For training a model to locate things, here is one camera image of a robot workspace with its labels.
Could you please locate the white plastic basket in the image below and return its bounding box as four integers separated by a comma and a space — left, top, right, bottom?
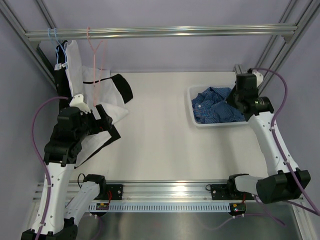
187, 84, 248, 128

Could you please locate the white slotted cable duct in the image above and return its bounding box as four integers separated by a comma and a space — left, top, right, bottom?
87, 202, 231, 213

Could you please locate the blue plaid shirt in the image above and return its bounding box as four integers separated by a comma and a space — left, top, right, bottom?
191, 86, 246, 124

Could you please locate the right aluminium frame post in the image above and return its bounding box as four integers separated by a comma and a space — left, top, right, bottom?
233, 0, 320, 96

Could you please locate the aluminium hanging rail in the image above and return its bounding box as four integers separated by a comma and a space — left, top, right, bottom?
25, 23, 298, 42

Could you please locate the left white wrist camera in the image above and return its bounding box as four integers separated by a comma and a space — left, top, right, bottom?
69, 94, 91, 114

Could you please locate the white and black shirt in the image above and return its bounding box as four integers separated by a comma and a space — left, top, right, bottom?
53, 39, 134, 170

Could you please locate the pink wire hanger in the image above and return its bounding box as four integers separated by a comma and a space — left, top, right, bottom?
86, 27, 107, 107

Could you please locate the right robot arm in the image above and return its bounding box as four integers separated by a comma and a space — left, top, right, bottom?
226, 72, 311, 204

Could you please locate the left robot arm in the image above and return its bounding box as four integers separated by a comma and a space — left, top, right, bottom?
21, 106, 112, 240

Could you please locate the aluminium frame post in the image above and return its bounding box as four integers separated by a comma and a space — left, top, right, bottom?
0, 0, 56, 90
233, 0, 320, 96

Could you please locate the blue wire hanger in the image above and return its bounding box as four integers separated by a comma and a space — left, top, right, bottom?
47, 28, 68, 71

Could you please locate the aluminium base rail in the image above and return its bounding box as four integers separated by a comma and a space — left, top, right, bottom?
32, 181, 303, 202

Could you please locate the left aluminium frame post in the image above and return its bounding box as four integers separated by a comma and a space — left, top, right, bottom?
0, 0, 56, 90

